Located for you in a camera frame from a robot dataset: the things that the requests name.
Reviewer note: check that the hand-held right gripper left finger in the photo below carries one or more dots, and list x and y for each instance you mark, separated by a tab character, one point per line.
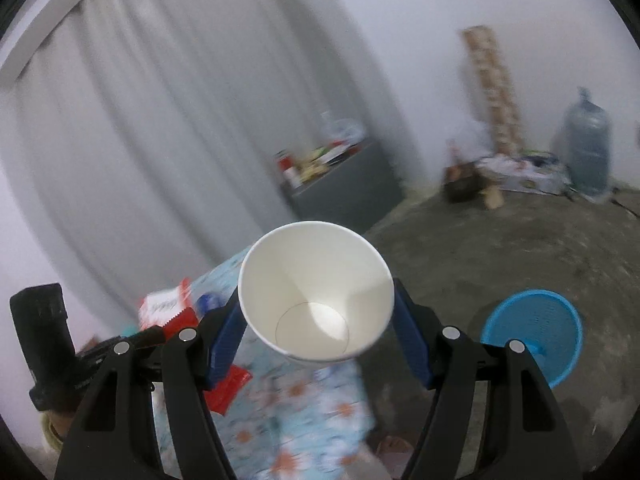
225	340

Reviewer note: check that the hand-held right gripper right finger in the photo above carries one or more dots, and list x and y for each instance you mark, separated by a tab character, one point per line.
412	340

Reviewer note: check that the white paper cup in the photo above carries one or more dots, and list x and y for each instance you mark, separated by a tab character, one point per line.
310	280

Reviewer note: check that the blue plastic mesh basket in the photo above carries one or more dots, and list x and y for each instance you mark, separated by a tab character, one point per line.
545	325

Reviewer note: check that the red and white snack packet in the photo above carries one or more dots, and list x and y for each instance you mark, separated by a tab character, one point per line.
165	305

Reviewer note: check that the floral printed tablecloth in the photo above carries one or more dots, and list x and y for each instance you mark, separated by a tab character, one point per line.
300	410

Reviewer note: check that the dark brown box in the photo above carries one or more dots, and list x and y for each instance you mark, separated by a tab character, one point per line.
462	185

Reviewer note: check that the small wooden block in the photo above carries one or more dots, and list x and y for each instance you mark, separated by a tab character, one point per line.
494	197

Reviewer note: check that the grey cabinet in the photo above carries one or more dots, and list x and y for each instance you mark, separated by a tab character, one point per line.
345	190

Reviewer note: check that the red and white can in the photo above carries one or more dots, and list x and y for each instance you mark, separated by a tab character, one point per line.
289	170

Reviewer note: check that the white curtain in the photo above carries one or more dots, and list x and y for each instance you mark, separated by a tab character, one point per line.
140	125

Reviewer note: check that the large clear water jug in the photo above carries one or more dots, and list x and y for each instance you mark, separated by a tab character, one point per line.
587	147

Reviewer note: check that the checkered patterned roll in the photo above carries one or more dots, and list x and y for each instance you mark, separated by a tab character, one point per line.
495	90

